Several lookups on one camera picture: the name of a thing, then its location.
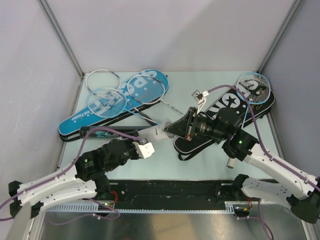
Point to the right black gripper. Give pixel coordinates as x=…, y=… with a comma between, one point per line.
x=182, y=127

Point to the light blue racket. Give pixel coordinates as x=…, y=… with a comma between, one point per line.
x=256, y=90
x=111, y=106

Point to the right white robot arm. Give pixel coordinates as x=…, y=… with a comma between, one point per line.
x=294, y=189

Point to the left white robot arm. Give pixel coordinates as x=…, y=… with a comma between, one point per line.
x=84, y=178

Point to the blue racket cover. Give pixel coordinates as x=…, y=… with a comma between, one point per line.
x=85, y=117

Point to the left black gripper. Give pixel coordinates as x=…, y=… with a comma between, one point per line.
x=135, y=156

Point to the white shuttlecock tube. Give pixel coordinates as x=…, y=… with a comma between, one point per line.
x=156, y=133

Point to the black racket cover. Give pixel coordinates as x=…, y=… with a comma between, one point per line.
x=189, y=149

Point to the white frame racket far left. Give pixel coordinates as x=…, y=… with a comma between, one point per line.
x=101, y=81

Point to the black shuttlecock tube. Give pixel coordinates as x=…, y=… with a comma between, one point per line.
x=107, y=134

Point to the white racket white grip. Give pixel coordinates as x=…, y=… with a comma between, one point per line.
x=148, y=90

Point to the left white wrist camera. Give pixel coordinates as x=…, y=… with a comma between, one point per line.
x=144, y=151

